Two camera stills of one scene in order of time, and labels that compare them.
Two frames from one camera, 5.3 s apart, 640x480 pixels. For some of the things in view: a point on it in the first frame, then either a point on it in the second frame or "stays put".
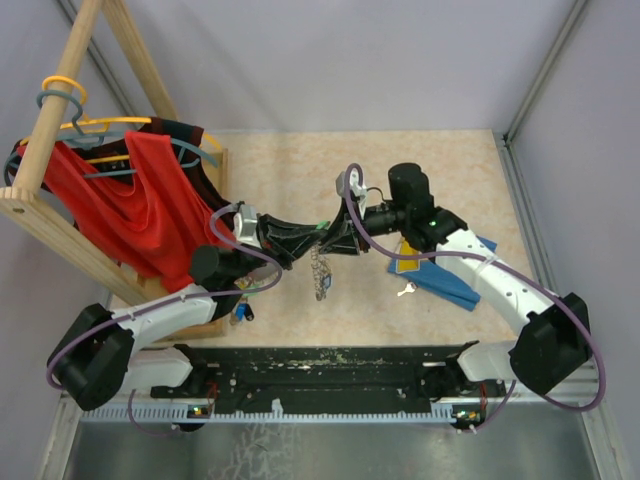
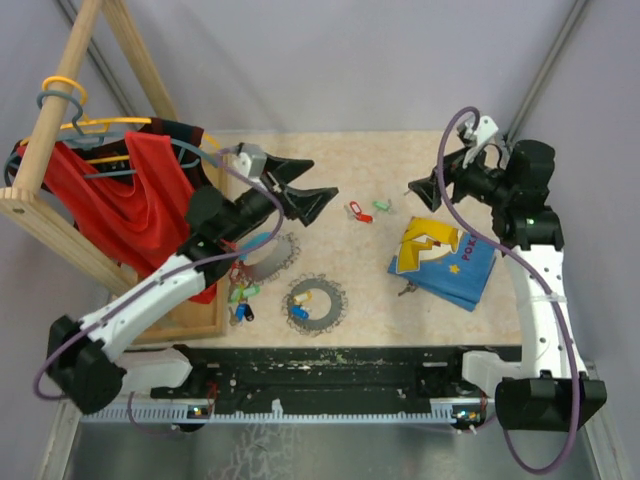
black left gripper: x=271 y=229 -> x=307 y=204
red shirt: x=158 y=227 stays put
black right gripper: x=342 y=238 -> x=453 y=171
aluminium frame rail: x=588 y=404 stays put
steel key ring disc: x=321 y=271 -> x=310 y=282
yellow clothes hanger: x=98 y=123 stays put
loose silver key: x=410 y=287 stays put
